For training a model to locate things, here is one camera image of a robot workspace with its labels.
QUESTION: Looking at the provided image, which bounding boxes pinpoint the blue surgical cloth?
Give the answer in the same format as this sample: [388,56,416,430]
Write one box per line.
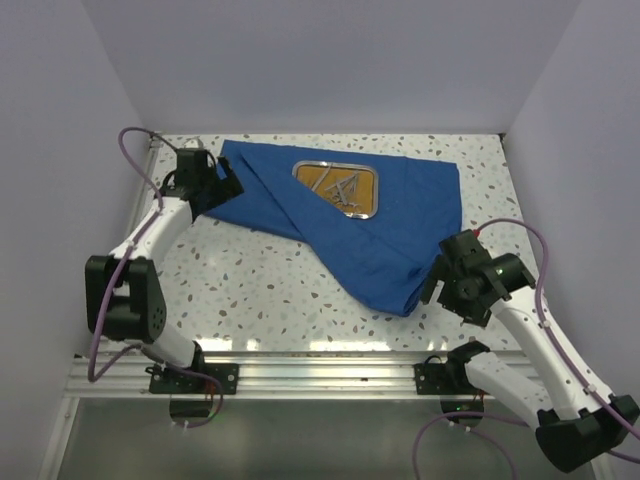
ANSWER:
[208,140,462,317]

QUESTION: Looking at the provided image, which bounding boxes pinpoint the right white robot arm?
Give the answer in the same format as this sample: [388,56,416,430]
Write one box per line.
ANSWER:
[414,230,639,473]

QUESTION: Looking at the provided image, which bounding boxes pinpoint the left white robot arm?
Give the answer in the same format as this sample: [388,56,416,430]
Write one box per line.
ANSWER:
[85,148,243,393]

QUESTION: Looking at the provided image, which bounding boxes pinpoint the steel forceps in tray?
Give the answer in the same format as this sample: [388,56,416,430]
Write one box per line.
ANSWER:
[324,173,360,208]

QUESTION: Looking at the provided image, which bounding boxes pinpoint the metal instrument tray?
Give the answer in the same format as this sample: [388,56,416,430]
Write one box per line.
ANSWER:
[292,160,379,220]

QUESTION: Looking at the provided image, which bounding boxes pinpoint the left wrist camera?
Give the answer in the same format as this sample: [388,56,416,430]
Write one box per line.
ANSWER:
[180,138,205,150]

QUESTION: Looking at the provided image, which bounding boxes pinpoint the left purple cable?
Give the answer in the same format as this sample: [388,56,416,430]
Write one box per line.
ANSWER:
[87,127,226,428]

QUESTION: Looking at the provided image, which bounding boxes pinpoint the purple cable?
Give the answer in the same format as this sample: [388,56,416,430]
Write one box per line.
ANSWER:
[87,127,226,428]
[410,218,640,480]

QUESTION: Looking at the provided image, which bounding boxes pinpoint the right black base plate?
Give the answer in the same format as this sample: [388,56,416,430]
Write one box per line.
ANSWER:
[413,356,484,396]

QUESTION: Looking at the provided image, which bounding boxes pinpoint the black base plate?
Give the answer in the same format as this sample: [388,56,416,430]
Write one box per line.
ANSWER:
[413,356,484,396]
[145,363,240,395]

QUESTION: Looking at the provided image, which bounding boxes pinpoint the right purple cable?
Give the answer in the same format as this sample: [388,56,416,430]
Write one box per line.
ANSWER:
[410,218,640,480]

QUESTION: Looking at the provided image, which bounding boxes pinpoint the aluminium mounting rail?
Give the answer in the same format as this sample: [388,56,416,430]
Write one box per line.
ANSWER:
[64,349,591,401]

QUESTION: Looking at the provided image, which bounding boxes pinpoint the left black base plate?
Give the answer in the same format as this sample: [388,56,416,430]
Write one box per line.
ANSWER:
[145,363,240,395]

